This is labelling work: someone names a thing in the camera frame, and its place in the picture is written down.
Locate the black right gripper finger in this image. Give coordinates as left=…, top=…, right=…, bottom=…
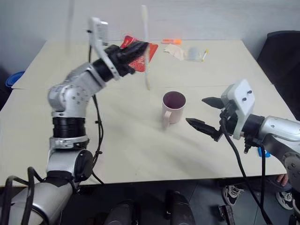
left=202, top=96, right=225, bottom=110
left=185, top=118, right=223, bottom=142

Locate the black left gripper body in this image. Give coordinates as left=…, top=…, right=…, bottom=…
left=104, top=44, right=137, bottom=76

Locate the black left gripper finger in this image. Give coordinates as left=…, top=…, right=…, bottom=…
left=121, top=41, right=150, bottom=55
left=127, top=48, right=148, bottom=65

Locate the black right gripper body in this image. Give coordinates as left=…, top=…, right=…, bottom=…
left=219, top=99, right=239, bottom=137

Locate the white toothbrush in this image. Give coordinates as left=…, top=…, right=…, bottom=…
left=141, top=5, right=152, bottom=91

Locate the pink mug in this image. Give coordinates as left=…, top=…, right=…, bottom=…
left=160, top=90, right=187, bottom=129

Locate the red plastic package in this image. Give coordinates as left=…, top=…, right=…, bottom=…
left=120, top=35, right=159, bottom=74

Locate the orange marker pen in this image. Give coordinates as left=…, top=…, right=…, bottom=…
left=161, top=38, right=182, bottom=45

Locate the beige cloth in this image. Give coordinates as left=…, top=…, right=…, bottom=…
left=163, top=44, right=186, bottom=61

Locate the clear plastic bag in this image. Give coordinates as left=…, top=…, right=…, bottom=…
left=184, top=46, right=203, bottom=62

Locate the black and white sneaker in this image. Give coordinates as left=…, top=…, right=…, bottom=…
left=222, top=184, right=245, bottom=207
left=276, top=190, right=295, bottom=210

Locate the black chair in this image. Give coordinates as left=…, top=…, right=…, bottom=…
left=256, top=30, right=300, bottom=113

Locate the bystander bare hand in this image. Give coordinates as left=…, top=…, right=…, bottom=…
left=277, top=174, right=291, bottom=188

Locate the dark rounded shape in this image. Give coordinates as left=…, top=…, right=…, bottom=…
left=165, top=189, right=195, bottom=225
left=104, top=199, right=135, bottom=225

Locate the blue round container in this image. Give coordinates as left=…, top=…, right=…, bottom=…
left=5, top=71, right=25, bottom=89

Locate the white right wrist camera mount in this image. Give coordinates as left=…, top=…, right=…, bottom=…
left=220, top=79, right=256, bottom=141

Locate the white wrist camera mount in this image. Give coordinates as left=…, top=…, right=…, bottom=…
left=220, top=79, right=256, bottom=141
left=87, top=16, right=120, bottom=82

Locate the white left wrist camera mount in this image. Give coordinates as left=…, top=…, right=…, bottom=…
left=87, top=16, right=120, bottom=82

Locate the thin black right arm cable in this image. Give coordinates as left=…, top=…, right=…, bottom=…
left=258, top=144, right=267, bottom=211

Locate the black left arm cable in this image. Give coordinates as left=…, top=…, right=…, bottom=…
left=87, top=29, right=105, bottom=186

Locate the black shoulder cable loop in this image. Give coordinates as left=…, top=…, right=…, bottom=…
left=0, top=166, right=45, bottom=225

